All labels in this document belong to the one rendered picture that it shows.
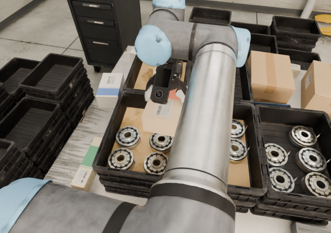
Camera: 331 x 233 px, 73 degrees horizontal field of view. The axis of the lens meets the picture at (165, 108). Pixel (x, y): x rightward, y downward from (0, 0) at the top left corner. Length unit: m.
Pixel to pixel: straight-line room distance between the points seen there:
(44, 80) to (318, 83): 1.85
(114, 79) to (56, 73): 0.77
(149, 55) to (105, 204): 0.30
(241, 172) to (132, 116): 0.53
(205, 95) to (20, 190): 0.24
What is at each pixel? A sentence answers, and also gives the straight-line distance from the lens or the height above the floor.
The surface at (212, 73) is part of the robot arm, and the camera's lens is 0.35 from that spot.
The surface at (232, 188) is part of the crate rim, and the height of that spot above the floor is 0.93.
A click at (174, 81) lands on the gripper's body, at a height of 1.22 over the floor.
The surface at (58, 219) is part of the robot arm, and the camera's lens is 0.23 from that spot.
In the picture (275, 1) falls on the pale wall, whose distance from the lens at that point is 4.12.
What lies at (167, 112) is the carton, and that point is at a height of 1.12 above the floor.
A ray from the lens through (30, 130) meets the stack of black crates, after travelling 1.83.
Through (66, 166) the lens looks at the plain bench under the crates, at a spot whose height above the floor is 0.70.
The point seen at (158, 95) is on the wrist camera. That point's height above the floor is 1.23.
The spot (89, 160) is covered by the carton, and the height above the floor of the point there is 0.76.
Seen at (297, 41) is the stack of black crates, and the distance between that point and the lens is 2.48.
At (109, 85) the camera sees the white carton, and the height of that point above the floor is 0.79.
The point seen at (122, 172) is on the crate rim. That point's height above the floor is 0.93.
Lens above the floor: 1.65
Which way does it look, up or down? 49 degrees down
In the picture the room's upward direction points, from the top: straight up
